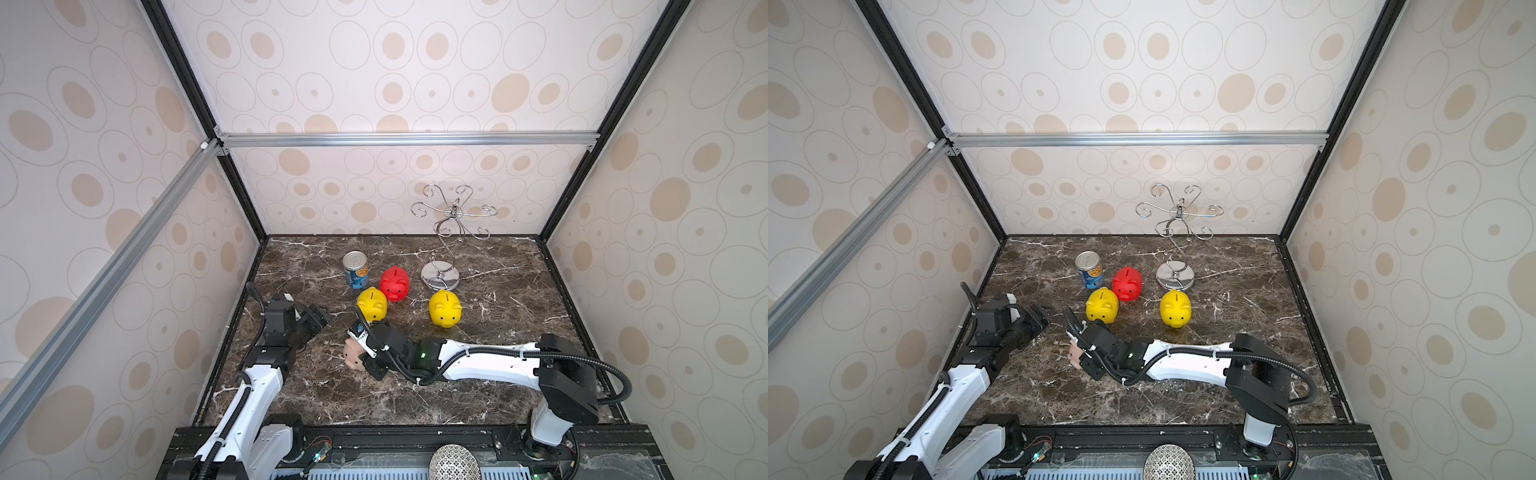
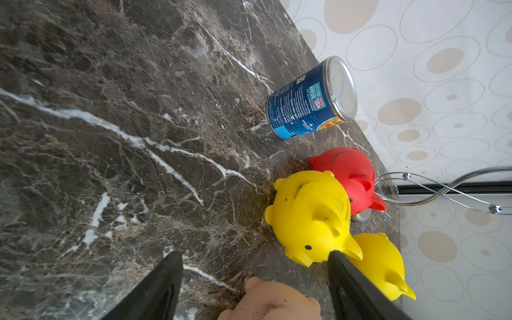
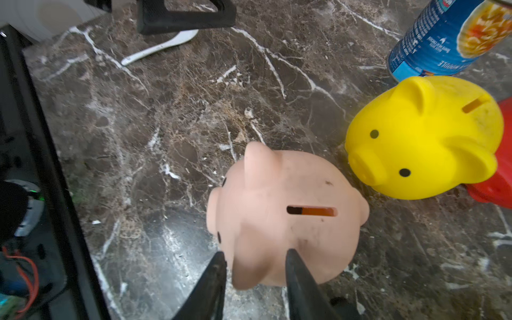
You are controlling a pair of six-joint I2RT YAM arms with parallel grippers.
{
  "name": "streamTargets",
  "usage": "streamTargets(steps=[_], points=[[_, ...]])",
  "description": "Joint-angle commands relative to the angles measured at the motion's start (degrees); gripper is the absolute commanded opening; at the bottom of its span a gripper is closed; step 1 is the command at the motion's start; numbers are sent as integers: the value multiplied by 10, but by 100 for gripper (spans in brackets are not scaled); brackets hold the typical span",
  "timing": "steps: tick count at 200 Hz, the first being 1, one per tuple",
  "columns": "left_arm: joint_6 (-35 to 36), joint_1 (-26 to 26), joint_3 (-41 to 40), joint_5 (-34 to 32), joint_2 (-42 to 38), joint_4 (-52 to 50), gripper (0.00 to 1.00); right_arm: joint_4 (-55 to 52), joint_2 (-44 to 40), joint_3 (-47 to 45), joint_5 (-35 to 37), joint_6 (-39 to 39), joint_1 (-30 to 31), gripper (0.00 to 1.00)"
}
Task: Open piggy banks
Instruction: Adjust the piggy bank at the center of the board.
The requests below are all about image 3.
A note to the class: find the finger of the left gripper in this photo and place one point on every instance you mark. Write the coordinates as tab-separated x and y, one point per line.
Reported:
154	18

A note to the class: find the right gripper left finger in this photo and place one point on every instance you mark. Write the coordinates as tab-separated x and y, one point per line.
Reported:
206	301

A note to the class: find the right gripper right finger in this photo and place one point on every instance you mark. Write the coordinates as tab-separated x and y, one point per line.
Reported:
305	299

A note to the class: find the pink piggy bank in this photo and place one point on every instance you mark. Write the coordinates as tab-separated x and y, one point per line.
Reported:
274	201

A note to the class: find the yellow piggy bank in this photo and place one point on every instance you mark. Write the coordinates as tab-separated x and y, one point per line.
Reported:
425	136

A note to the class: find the white plastic spoon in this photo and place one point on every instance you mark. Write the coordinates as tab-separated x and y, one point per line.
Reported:
181	38

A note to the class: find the soup can blue label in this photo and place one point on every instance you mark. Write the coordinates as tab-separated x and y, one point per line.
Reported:
448	36

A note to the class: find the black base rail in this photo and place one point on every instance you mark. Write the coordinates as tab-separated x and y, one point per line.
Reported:
46	268

